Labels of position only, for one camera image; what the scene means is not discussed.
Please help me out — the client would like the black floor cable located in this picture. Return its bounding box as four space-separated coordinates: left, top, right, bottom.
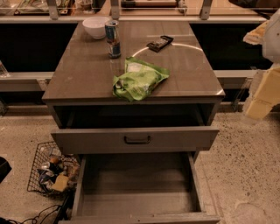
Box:
0 192 74 224

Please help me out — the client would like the white ceramic bowl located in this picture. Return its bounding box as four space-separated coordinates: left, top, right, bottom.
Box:
82 17 109 39

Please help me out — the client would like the black wire basket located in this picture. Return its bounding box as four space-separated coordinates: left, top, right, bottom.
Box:
27 142 80 196

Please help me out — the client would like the grey drawer cabinet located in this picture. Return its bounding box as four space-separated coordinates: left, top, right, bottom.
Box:
43 21 224 129

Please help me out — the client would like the yellow sponge in basket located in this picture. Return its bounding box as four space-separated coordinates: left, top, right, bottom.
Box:
52 175 68 192

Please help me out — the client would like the grey left rail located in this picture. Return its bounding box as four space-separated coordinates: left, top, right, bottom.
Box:
0 72 53 92

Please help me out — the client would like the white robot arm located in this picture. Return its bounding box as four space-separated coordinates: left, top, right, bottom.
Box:
243 9 280 121

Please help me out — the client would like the grey right rail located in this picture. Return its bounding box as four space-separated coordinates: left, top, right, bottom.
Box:
214 70 257 89

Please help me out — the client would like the black object at left edge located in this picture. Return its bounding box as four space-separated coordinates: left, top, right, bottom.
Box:
0 157 11 183

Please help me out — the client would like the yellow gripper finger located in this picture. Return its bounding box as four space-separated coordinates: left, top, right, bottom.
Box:
243 21 269 45
243 66 280 121

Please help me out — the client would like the grey top drawer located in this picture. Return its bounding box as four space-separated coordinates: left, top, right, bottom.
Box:
52 126 219 154

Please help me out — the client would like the black drawer handle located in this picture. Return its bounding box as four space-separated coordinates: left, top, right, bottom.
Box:
123 136 151 144

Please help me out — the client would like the grey open middle drawer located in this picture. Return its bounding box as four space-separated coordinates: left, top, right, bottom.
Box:
59 152 220 224

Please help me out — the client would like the green chip bag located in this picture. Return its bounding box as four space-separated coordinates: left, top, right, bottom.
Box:
113 57 170 102

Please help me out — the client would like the redbull can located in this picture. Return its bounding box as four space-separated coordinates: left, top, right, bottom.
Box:
105 20 121 59

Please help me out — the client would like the grey upper shelf rail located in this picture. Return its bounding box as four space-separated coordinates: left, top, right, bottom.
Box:
0 0 266 24

